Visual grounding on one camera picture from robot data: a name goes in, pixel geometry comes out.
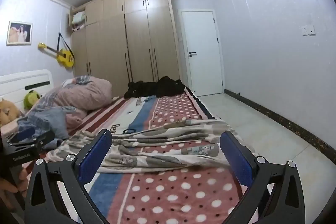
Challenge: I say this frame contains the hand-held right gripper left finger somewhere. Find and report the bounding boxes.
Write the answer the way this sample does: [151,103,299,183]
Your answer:
[24,129,113,224]

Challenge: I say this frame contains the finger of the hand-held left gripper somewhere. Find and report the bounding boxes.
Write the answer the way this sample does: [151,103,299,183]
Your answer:
[10,126,36,144]

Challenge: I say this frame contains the beige wooden wardrobe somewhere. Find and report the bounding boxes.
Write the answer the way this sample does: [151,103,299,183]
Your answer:
[69,0,181,97]

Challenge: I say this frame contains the folded linens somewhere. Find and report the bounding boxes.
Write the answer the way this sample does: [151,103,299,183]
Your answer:
[71,11,87,30]

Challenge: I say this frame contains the yellow ukulele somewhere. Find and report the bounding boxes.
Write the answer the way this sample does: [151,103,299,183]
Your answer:
[37,32,75,68]

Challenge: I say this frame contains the polka dot striped blanket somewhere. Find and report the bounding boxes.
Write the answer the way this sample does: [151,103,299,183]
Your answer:
[26,88,252,224]

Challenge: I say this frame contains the white door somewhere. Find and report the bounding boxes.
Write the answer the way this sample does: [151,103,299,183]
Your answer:
[181,10,225,97]

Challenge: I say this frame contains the green plush toy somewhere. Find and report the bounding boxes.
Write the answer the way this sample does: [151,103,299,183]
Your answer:
[24,90,42,110]

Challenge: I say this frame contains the framed wall photo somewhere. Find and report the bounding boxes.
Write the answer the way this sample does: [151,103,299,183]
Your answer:
[6,21,33,46]

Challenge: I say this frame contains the person's left hand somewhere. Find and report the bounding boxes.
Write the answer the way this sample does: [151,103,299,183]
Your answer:
[0,168,28,194]

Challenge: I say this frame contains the brown plush toy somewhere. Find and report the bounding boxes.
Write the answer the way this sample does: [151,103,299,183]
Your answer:
[0,98,23,127]

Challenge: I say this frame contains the black clothes pile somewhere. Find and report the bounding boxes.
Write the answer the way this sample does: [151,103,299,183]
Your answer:
[123,76,186,98]

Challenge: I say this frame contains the white bear-print blanket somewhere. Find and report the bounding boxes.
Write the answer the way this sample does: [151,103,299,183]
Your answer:
[47,119,233,174]

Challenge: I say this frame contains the pink striped pillow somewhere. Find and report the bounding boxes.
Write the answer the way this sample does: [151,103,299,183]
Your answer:
[29,76,113,132]

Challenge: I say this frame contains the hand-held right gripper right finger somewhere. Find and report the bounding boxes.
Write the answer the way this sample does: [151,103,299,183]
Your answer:
[220,131,313,224]

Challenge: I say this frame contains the blue grey garment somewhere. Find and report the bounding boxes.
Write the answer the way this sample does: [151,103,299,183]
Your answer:
[47,110,71,148]

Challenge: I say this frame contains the white bed headboard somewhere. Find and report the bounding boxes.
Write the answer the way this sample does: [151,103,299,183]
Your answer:
[0,69,54,111]

